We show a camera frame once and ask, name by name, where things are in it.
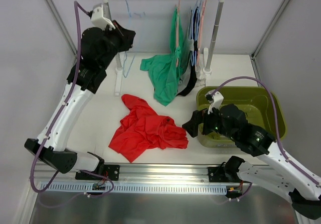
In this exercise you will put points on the green tank top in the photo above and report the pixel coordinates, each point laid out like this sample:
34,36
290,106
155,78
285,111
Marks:
162,70

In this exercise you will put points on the black tank top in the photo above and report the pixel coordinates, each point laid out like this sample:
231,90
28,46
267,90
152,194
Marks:
185,63

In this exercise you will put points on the pink hanger far right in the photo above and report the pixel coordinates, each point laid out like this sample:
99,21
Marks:
202,14

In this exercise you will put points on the olive green plastic basin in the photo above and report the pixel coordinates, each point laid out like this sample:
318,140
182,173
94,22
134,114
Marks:
254,101

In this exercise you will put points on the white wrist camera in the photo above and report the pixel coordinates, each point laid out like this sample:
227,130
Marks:
215,98
99,17

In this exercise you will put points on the red tank top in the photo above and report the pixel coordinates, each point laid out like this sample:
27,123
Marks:
143,129

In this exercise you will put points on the aluminium mounting rail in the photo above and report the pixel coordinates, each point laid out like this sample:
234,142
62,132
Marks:
139,172

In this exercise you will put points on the pink wire hanger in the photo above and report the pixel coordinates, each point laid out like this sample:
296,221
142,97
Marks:
177,30

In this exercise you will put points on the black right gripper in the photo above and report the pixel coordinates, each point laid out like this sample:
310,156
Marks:
205,123

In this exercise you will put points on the grey tank top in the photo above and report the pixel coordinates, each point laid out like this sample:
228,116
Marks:
184,79

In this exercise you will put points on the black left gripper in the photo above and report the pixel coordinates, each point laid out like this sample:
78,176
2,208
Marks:
119,36

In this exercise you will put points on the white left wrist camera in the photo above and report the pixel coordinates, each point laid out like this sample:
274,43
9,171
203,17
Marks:
99,17

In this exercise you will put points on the white slotted cable duct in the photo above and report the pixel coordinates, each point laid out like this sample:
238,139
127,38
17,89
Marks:
138,188

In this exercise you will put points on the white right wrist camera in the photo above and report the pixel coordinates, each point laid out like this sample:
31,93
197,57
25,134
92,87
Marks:
215,98

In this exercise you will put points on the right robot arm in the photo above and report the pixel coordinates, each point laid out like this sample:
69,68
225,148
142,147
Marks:
288,179

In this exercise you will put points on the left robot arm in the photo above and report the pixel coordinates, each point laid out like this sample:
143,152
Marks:
98,48

